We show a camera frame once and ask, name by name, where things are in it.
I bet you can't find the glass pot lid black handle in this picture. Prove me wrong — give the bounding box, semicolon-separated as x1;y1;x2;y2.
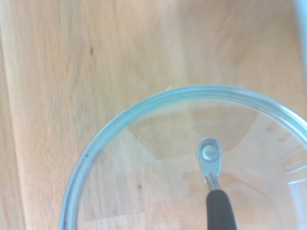
59;83;307;230

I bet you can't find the wooden butcher block board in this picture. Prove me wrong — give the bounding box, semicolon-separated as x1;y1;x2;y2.
0;0;307;230

